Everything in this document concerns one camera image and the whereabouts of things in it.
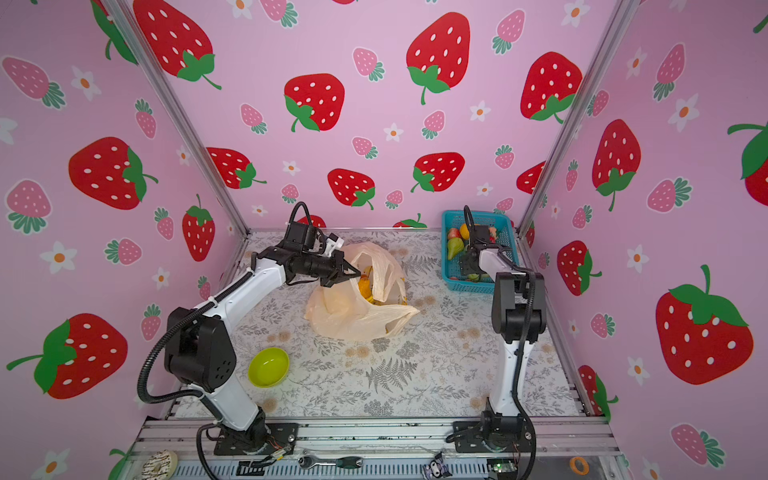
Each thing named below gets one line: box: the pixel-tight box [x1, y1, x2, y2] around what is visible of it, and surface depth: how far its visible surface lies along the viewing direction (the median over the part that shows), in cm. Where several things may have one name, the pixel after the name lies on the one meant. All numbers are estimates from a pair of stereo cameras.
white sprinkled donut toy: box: [141, 450, 178, 480], surface depth 70 cm
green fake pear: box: [447, 237, 464, 260], surface depth 112 cm
